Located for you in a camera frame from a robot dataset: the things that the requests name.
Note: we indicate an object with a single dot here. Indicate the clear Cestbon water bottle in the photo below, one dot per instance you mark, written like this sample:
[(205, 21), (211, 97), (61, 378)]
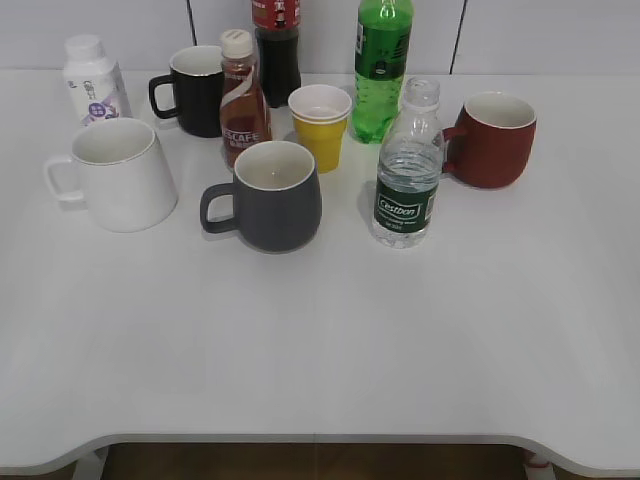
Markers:
[(409, 167)]

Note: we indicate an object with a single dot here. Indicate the white yogurt bottle purple label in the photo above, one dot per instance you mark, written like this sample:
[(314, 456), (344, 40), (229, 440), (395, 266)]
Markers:
[(94, 81)]

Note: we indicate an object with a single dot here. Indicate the white table leg right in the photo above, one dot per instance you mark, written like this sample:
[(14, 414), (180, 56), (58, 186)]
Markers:
[(537, 467)]

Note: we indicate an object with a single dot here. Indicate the white mug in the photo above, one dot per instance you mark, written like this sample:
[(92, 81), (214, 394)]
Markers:
[(118, 168)]

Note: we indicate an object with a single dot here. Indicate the yellow paper cup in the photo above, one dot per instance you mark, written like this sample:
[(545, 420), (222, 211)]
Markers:
[(320, 114)]

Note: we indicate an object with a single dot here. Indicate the grey mug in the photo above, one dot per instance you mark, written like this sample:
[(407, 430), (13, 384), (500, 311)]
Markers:
[(277, 201)]

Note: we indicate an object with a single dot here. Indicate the white table leg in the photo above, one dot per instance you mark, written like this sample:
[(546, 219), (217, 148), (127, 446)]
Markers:
[(91, 465), (537, 467)]

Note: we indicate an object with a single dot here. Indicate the red mug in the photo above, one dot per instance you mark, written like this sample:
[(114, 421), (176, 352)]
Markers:
[(489, 145)]

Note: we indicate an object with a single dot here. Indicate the green soda bottle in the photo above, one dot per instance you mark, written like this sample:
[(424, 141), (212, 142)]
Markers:
[(381, 50)]

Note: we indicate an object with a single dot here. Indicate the black mug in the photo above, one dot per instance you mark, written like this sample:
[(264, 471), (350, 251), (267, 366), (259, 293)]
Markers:
[(197, 79)]

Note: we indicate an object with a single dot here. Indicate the white table leg left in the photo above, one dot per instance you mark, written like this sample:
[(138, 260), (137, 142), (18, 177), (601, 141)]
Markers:
[(91, 465)]

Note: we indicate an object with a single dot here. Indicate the Nescafe coffee bottle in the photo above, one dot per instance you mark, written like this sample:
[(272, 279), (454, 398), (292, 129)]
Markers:
[(244, 114)]

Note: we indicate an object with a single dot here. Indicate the cola bottle red label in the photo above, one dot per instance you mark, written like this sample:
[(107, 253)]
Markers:
[(277, 34)]

